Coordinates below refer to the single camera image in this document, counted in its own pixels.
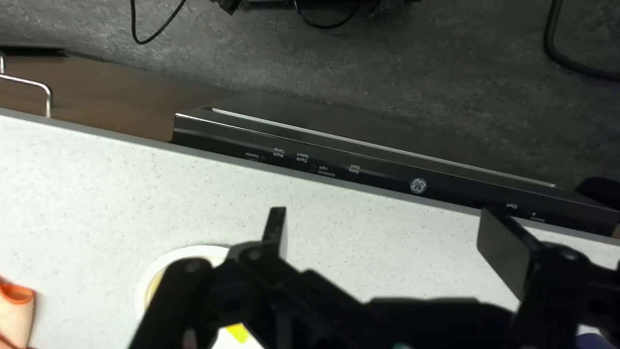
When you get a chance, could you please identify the orange plastic cup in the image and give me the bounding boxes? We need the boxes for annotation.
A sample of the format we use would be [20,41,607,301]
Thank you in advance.
[0,276,39,349]

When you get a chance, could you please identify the silver drawer handle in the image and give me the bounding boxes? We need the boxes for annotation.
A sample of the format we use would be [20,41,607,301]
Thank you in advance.
[0,72,55,123]

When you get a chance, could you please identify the thin black cable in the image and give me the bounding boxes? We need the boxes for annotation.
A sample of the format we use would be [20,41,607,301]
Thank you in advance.
[128,0,190,47]

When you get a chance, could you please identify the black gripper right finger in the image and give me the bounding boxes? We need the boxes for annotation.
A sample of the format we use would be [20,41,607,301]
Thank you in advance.
[475,206,620,349]

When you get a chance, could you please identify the yellow chips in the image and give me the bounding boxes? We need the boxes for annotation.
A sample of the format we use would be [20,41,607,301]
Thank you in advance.
[221,320,252,346]

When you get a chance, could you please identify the wooden base cabinet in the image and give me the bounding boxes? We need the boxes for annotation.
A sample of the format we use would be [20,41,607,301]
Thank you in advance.
[0,49,220,144]

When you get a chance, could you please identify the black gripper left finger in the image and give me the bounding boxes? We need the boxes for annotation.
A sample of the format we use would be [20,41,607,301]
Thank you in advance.
[128,206,367,349]

